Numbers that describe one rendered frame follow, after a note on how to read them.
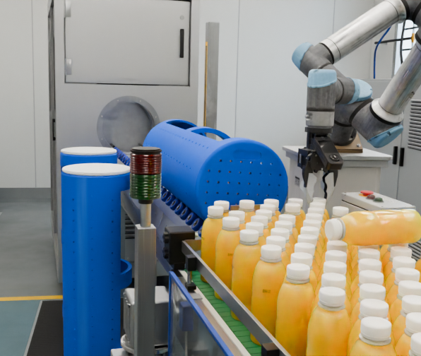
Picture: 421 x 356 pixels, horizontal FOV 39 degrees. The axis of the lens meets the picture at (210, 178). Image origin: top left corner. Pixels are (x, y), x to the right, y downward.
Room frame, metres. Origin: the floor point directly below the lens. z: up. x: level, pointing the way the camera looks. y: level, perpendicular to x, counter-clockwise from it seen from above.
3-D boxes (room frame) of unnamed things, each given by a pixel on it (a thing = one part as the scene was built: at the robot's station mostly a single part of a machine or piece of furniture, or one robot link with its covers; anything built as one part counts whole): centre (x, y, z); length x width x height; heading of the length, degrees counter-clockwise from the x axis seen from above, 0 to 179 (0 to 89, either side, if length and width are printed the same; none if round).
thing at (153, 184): (1.17, 0.13, 1.18); 0.06 x 0.06 x 0.05
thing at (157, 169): (1.17, 0.13, 1.23); 0.06 x 0.06 x 0.04
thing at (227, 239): (1.31, -0.05, 0.98); 0.07 x 0.07 x 0.17
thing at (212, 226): (1.43, -0.01, 0.98); 0.07 x 0.07 x 0.17
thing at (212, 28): (3.16, 0.01, 0.85); 0.06 x 0.06 x 1.70; 17
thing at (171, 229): (1.54, 0.07, 0.95); 0.10 x 0.07 x 0.10; 107
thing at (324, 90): (1.60, -0.29, 1.38); 0.09 x 0.08 x 0.11; 138
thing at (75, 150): (2.97, 0.62, 1.03); 0.28 x 0.28 x 0.01
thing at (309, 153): (1.60, -0.29, 1.22); 0.09 x 0.08 x 0.12; 17
